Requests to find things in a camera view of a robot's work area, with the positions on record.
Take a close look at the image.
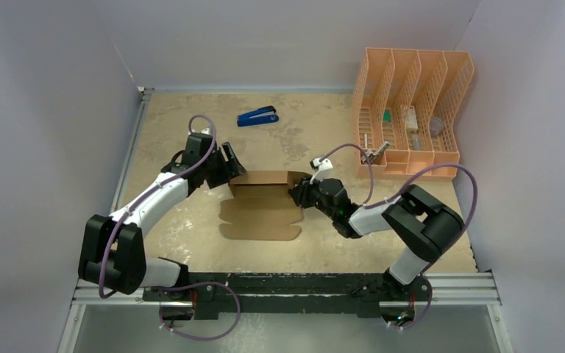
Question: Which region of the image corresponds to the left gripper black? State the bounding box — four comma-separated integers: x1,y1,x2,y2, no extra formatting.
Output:
201,143,245,189

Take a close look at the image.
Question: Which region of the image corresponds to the grey round item in organizer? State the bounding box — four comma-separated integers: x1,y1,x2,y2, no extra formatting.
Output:
428,115,445,138

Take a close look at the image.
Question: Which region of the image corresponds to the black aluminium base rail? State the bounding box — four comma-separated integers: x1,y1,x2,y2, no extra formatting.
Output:
70,271,502,323

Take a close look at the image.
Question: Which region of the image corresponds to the black white patterned clip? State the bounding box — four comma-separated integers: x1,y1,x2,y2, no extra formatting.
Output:
361,141,391,165

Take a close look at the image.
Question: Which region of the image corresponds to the orange plastic file organizer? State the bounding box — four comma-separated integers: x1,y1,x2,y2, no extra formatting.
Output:
351,48,475,181

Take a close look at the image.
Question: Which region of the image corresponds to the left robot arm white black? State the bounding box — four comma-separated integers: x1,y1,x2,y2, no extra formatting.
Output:
78,132,246,301

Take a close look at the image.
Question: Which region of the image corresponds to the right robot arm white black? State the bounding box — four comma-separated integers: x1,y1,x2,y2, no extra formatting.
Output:
288,176,465,299

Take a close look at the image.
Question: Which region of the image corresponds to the brown cardboard box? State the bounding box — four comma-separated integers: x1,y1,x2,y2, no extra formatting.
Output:
218,171,310,241

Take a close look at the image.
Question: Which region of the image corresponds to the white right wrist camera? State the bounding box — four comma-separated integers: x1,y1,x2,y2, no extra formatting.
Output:
310,157,333,184

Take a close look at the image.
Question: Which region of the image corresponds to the blue black stapler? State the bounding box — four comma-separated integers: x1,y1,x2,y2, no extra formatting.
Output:
236,106,280,127

